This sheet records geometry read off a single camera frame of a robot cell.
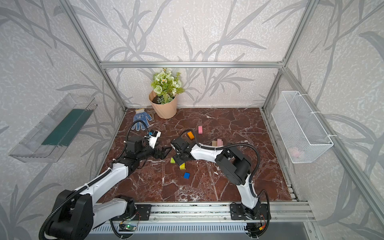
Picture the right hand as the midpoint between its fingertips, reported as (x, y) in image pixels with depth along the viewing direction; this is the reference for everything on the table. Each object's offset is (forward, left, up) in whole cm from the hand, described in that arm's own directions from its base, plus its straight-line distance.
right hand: (179, 153), depth 93 cm
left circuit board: (-38, +22, -2) cm, 43 cm away
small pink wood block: (+19, -13, 0) cm, 23 cm away
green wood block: (-5, +4, +1) cm, 7 cm away
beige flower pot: (+29, +12, +8) cm, 33 cm away
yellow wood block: (-9, -3, +1) cm, 9 cm away
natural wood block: (+8, -22, -1) cm, 23 cm away
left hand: (+2, +5, +13) cm, 14 cm away
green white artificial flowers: (+37, +9, +24) cm, 45 cm away
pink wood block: (+8, -25, 0) cm, 26 cm away
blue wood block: (-14, -5, -1) cm, 14 cm away
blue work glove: (+34, +34, -2) cm, 48 cm away
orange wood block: (+14, -6, 0) cm, 15 cm away
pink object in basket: (-8, -60, +19) cm, 63 cm away
